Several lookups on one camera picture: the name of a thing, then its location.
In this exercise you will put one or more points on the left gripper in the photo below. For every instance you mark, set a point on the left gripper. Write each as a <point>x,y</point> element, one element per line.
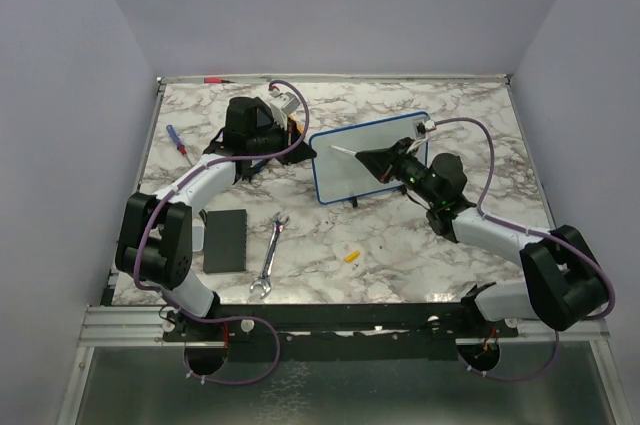
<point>298,151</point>

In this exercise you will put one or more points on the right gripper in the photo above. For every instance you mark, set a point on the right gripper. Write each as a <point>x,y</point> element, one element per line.
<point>384,163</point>

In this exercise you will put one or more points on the yellow white marker pen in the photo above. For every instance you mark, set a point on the yellow white marker pen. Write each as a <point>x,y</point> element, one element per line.
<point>343,150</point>

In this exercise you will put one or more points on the blue framed whiteboard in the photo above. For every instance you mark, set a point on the blue framed whiteboard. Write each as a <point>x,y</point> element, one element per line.
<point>339,177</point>

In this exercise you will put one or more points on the yellow marker cap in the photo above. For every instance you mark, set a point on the yellow marker cap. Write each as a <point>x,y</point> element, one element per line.
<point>352,257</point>

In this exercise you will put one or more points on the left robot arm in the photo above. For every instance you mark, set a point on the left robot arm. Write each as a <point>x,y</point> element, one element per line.
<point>155,241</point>

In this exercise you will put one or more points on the blue red screwdriver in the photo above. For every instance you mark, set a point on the blue red screwdriver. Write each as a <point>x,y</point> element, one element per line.
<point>178,143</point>

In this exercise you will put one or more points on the small white container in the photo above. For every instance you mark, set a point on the small white container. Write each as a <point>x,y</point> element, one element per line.
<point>198,237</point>

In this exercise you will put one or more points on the black rectangular box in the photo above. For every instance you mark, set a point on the black rectangular box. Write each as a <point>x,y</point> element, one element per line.
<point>225,242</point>

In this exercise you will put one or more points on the silver open-end wrench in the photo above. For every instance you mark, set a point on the silver open-end wrench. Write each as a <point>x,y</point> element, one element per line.
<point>263,281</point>

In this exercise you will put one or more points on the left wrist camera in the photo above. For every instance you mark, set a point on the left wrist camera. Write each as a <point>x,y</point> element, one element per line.
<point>282,104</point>

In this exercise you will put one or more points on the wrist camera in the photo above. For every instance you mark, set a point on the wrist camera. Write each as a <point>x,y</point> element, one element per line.
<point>282,104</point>
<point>423,127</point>

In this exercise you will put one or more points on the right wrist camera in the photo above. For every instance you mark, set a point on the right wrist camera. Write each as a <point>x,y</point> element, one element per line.
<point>423,127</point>

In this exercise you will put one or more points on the red marker on rail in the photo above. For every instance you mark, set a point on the red marker on rail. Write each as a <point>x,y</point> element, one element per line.
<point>216,80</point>

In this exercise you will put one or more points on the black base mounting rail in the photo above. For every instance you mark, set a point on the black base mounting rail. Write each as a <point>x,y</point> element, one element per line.
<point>340,332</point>

